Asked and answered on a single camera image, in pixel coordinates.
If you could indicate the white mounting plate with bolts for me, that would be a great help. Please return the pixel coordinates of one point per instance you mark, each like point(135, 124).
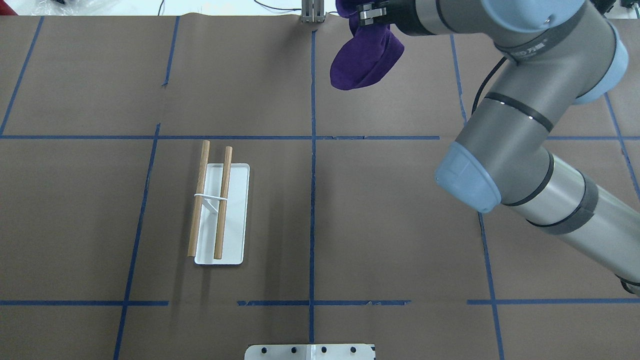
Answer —
point(331, 351)

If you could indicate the purple towel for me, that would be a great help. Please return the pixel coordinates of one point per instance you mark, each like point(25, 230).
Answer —
point(366, 58)

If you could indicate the aluminium frame post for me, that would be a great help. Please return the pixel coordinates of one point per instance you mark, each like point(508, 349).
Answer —
point(313, 11)

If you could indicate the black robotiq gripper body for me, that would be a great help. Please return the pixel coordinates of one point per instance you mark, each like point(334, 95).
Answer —
point(400, 16)

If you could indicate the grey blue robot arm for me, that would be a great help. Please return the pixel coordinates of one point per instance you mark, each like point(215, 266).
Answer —
point(559, 53)

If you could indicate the brown paper table cover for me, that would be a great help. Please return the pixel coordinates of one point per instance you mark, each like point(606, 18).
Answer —
point(349, 238)

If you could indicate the white towel rack with wooden bars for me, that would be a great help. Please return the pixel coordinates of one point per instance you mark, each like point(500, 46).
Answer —
point(218, 224)

